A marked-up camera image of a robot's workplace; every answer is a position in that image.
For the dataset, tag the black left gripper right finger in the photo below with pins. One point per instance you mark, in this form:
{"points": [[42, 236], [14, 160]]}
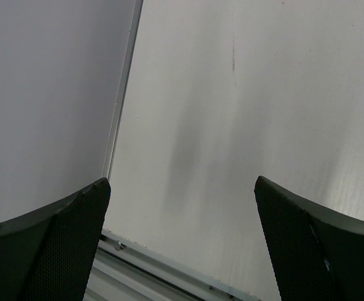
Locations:
{"points": [[316, 253]]}

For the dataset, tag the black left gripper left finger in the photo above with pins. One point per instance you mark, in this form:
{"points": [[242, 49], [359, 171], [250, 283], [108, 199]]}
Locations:
{"points": [[47, 254]]}

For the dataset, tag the aluminium mounting rail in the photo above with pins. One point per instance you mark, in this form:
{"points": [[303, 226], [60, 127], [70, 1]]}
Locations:
{"points": [[126, 270]]}

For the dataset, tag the left aluminium frame post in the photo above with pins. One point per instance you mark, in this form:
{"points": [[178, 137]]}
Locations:
{"points": [[119, 103]]}

